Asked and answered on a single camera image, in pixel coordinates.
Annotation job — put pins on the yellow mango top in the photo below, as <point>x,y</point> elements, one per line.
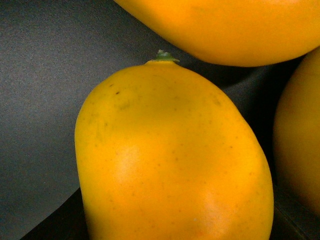
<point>242,33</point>

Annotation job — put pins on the yellow mango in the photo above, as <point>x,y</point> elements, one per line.
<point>163,154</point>
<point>296,134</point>
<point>242,33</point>

